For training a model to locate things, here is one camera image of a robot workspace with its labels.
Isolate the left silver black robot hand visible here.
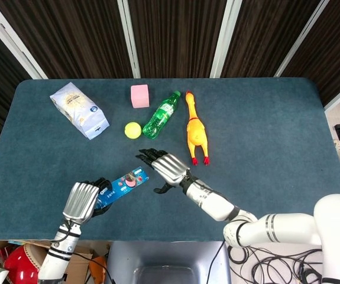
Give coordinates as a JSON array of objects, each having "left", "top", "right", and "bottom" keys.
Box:
[{"left": 62, "top": 177, "right": 113, "bottom": 224}]

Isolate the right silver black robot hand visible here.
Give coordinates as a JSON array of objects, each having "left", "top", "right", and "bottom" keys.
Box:
[{"left": 135, "top": 149, "right": 192, "bottom": 194}]

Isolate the blue Oreo cookie box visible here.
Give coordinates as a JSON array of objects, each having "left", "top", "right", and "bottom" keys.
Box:
[{"left": 97, "top": 166, "right": 150, "bottom": 207}]

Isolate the yellow rubber chicken toy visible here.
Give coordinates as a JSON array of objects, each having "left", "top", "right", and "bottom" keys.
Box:
[{"left": 184, "top": 91, "right": 211, "bottom": 166}]

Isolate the yellow tennis ball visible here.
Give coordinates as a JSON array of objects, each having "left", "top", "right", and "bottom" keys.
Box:
[{"left": 124, "top": 121, "right": 143, "bottom": 139}]

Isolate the green plastic soda bottle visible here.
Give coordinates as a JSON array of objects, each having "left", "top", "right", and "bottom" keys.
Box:
[{"left": 142, "top": 90, "right": 182, "bottom": 140}]

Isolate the orange bag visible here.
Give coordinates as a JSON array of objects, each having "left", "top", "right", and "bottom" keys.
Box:
[{"left": 88, "top": 256, "right": 108, "bottom": 284}]

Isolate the pink foam cube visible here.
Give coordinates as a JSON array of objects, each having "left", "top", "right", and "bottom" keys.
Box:
[{"left": 130, "top": 84, "right": 150, "bottom": 109}]

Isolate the dark teal table cloth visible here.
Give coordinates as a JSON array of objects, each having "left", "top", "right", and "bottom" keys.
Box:
[{"left": 0, "top": 77, "right": 340, "bottom": 243}]

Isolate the red drum with tan skin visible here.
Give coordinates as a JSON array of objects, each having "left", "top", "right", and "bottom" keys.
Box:
[{"left": 4, "top": 243, "right": 52, "bottom": 280}]

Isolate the white blue snack bag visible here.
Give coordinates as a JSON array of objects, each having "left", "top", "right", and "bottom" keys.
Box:
[{"left": 49, "top": 82, "right": 111, "bottom": 141}]

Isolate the grey plastic chair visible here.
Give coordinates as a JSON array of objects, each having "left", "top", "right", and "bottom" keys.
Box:
[{"left": 105, "top": 241, "right": 232, "bottom": 284}]

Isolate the black cable tangle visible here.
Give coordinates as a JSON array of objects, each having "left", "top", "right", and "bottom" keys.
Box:
[{"left": 208, "top": 241, "right": 329, "bottom": 284}]

